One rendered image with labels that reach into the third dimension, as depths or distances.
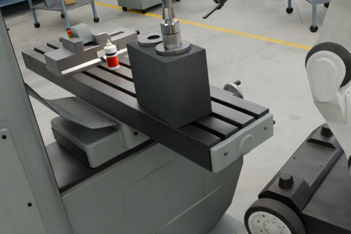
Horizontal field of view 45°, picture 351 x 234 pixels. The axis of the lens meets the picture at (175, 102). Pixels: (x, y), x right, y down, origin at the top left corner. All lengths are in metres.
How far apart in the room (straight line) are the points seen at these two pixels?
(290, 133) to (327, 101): 1.55
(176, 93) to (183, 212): 0.76
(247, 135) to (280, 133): 1.77
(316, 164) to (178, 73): 0.73
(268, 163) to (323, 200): 1.15
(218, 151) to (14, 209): 0.56
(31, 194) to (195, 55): 0.57
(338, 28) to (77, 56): 0.89
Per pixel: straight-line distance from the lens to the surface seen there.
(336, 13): 1.26
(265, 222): 1.46
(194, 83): 1.07
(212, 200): 1.80
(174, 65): 1.02
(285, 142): 2.77
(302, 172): 1.54
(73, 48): 1.59
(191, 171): 1.65
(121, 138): 1.37
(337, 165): 1.62
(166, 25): 1.04
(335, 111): 1.35
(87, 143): 1.34
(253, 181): 2.45
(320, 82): 1.29
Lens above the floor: 1.52
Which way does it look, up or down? 27 degrees down
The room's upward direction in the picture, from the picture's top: 8 degrees counter-clockwise
